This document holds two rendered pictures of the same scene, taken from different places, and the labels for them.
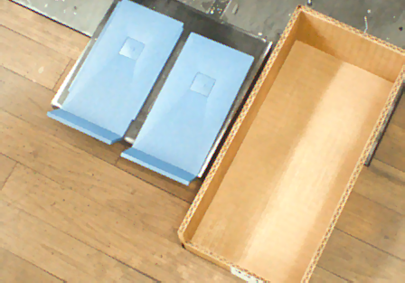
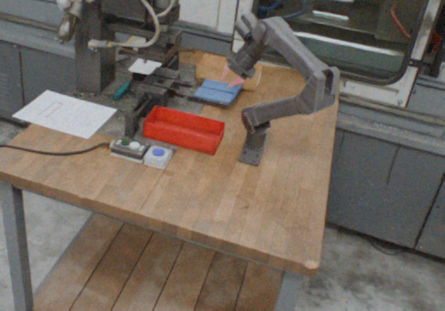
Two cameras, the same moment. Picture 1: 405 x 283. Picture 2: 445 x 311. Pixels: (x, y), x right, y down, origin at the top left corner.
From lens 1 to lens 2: 1.89 m
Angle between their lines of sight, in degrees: 69
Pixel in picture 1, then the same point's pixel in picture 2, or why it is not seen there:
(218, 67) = (209, 82)
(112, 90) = (221, 95)
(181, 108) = (222, 87)
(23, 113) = (229, 114)
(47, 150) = (238, 109)
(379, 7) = (183, 69)
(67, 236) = not seen: hidden behind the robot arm
